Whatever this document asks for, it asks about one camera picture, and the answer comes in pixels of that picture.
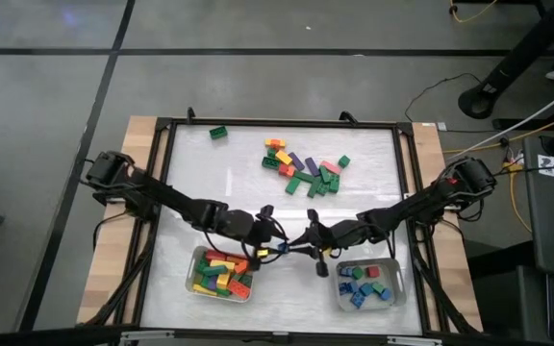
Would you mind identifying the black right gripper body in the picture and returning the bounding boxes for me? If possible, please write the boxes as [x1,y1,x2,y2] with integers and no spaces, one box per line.
[305,209,370,279]

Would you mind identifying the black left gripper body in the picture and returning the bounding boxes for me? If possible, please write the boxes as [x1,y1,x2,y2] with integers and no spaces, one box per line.
[227,205,277,271]

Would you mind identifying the red-orange studded brick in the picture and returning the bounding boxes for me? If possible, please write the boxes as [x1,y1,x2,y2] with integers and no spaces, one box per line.
[227,280,252,301]

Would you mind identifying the white plastic bin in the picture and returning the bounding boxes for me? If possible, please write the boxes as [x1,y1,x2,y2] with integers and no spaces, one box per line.
[334,257,408,312]
[184,244,255,304]

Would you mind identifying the dark grey side table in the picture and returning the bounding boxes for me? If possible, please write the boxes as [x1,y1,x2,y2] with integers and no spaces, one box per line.
[521,136,554,283]

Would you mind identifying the black floor stand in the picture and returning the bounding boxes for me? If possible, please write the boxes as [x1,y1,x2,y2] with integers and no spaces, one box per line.
[458,0,554,120]

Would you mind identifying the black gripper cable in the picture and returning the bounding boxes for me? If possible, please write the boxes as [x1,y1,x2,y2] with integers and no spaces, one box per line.
[202,215,290,265]

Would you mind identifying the black cable bundle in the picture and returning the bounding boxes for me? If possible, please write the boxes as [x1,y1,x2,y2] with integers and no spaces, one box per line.
[82,239,156,328]
[411,239,480,335]

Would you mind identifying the black floor cable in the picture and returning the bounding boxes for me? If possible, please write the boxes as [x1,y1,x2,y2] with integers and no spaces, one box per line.
[404,71,483,124]

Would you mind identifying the yellow floor cable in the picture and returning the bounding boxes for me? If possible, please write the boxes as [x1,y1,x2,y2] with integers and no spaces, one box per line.
[448,0,499,24]

